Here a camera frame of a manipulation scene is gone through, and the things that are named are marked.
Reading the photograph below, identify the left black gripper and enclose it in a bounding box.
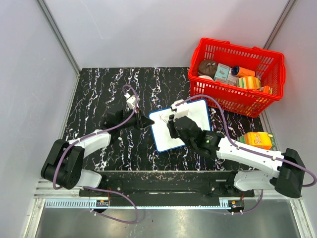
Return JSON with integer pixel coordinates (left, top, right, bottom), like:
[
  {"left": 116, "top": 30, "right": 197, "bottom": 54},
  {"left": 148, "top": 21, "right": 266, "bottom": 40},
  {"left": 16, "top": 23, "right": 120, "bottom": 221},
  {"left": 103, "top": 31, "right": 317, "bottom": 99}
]
[{"left": 117, "top": 106, "right": 154, "bottom": 130}]

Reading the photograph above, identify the blue framed whiteboard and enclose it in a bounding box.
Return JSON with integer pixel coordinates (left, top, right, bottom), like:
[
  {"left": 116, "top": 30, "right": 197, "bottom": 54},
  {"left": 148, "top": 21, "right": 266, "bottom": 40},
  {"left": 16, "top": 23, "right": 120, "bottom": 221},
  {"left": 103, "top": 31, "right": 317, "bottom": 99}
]
[{"left": 149, "top": 99, "right": 211, "bottom": 153}]

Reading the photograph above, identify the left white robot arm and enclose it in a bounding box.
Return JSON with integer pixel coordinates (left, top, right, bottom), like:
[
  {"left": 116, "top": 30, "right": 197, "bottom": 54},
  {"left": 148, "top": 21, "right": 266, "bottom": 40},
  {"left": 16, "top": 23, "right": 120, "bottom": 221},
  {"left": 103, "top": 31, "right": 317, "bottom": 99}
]
[{"left": 41, "top": 109, "right": 155, "bottom": 196}]

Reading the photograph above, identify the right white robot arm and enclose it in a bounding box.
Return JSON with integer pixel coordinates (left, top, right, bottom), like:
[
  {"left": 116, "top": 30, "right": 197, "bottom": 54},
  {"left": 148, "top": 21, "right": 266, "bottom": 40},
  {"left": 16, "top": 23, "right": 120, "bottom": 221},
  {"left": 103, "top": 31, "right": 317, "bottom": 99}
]
[{"left": 167, "top": 116, "right": 305, "bottom": 198}]

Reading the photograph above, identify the white round lid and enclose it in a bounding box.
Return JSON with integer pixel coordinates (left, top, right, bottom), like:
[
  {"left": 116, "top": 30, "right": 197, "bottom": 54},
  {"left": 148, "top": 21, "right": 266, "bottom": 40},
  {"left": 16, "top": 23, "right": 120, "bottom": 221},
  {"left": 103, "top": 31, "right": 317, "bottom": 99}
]
[{"left": 199, "top": 75, "right": 213, "bottom": 81}]

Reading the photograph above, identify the brown round bun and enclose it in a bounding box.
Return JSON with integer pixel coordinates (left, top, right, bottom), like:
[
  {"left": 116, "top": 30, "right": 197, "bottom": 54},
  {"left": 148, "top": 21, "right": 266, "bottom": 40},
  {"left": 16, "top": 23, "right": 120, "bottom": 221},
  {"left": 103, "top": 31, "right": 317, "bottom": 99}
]
[{"left": 198, "top": 59, "right": 217, "bottom": 77}]

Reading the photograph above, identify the teal small box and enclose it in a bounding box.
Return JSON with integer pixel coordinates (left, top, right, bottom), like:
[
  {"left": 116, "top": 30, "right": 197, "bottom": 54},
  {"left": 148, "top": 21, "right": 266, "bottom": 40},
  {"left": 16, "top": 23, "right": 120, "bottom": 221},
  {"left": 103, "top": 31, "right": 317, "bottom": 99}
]
[{"left": 213, "top": 63, "right": 230, "bottom": 81}]

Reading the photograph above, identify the pale pink box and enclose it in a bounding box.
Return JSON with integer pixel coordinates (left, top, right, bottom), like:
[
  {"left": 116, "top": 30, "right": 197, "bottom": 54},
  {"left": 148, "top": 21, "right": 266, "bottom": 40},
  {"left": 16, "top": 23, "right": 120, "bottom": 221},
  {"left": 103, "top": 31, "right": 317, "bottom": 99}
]
[{"left": 227, "top": 68, "right": 239, "bottom": 87}]

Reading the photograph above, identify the orange tube blue cap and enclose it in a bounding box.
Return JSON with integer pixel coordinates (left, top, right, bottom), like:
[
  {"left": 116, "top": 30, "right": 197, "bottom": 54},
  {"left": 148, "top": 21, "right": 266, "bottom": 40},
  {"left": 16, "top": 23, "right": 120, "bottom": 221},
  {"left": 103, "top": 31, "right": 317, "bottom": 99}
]
[{"left": 232, "top": 66, "right": 256, "bottom": 77}]

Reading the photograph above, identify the red plastic shopping basket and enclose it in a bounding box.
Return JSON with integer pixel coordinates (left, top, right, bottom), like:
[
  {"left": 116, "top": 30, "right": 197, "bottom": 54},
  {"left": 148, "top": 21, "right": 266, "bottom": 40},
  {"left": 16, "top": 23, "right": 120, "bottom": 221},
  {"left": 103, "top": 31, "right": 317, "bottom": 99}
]
[{"left": 188, "top": 38, "right": 286, "bottom": 118}]

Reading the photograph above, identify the yellow green sponge pack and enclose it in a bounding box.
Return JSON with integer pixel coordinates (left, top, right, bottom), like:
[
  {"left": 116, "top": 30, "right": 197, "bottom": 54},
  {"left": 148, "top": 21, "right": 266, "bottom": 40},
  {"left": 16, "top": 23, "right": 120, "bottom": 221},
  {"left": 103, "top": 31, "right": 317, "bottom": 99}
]
[{"left": 237, "top": 76, "right": 261, "bottom": 89}]

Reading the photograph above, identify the orange juice carton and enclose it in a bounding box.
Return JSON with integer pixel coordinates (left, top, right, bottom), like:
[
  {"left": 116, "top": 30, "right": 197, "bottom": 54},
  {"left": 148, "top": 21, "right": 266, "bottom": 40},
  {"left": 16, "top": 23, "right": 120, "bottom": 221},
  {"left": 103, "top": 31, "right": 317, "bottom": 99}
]
[{"left": 238, "top": 132, "right": 276, "bottom": 150}]

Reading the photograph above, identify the orange snack box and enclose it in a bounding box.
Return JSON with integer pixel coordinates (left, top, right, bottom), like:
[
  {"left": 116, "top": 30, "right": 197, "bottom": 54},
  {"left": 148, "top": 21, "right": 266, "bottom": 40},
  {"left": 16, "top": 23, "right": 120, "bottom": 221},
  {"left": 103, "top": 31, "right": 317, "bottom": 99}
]
[{"left": 255, "top": 85, "right": 272, "bottom": 95}]

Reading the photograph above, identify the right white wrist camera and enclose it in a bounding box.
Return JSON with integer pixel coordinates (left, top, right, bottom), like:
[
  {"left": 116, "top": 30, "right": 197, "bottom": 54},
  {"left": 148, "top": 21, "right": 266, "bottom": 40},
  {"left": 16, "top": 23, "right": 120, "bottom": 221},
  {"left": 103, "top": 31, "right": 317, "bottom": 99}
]
[{"left": 171, "top": 99, "right": 189, "bottom": 121}]

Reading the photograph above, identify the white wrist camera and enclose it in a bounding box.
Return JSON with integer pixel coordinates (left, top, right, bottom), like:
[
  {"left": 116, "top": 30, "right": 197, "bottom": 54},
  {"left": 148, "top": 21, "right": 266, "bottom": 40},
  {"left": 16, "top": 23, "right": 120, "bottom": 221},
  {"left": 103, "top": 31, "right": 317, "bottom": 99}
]
[
  {"left": 124, "top": 93, "right": 140, "bottom": 110},
  {"left": 171, "top": 99, "right": 189, "bottom": 121}
]

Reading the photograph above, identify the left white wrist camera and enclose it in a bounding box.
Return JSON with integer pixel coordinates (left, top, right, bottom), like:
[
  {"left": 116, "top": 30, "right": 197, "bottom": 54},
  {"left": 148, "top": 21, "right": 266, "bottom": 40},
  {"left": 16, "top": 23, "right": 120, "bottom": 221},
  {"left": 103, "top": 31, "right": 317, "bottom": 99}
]
[{"left": 124, "top": 93, "right": 140, "bottom": 110}]

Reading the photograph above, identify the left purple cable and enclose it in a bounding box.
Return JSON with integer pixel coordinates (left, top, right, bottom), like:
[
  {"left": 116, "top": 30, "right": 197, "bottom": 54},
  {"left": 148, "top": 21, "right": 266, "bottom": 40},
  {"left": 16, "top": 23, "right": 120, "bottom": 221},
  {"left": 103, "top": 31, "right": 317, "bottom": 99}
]
[{"left": 53, "top": 84, "right": 139, "bottom": 223}]

